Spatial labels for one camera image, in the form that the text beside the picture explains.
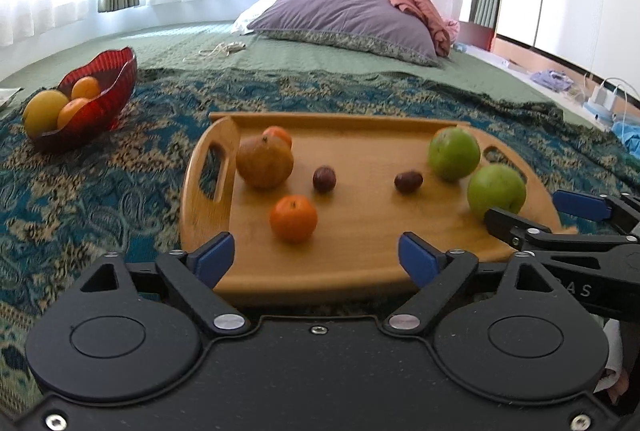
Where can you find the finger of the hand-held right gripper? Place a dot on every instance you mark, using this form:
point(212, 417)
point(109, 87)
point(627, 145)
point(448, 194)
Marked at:
point(515, 223)
point(580, 203)

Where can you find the green bedspread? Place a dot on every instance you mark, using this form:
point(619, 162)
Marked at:
point(325, 61)

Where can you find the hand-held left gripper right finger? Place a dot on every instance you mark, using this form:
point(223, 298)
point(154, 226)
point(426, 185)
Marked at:
point(417, 258)

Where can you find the teal patterned blanket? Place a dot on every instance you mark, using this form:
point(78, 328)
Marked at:
point(125, 191)

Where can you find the light blue base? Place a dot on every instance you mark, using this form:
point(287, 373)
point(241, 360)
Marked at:
point(597, 113)

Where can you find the small light blue cloth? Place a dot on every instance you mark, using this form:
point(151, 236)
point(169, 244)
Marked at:
point(462, 47)

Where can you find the red glass bowl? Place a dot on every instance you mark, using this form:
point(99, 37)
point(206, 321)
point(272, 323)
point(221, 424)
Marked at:
point(114, 81)

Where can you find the dull brownish orange fruit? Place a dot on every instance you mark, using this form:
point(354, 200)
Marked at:
point(264, 162)

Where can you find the light pink cloth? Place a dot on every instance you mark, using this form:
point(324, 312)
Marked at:
point(451, 31)

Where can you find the light purple cloth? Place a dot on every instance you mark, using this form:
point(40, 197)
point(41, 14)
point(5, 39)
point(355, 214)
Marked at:
point(552, 80)

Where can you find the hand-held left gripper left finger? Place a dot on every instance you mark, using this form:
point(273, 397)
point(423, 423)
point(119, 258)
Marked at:
point(212, 256)

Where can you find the purple pillow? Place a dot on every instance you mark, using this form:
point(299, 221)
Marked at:
point(345, 16)

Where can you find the wooden bed frame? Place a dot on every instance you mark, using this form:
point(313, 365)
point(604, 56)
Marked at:
point(515, 56)

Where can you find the small orange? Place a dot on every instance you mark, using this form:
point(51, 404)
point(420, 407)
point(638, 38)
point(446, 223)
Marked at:
point(75, 112)
point(280, 134)
point(86, 87)

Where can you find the yellow lemon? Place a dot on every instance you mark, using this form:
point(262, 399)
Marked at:
point(44, 111)

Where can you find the white charger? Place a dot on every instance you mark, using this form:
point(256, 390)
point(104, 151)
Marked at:
point(600, 95)

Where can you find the pink white clothing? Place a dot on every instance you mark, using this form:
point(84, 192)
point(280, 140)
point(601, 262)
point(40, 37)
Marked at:
point(614, 361)

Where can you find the green round fruit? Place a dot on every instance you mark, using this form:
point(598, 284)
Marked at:
point(453, 153)
point(496, 190)

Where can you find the white pillow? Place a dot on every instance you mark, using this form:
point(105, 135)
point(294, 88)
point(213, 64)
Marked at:
point(255, 13)

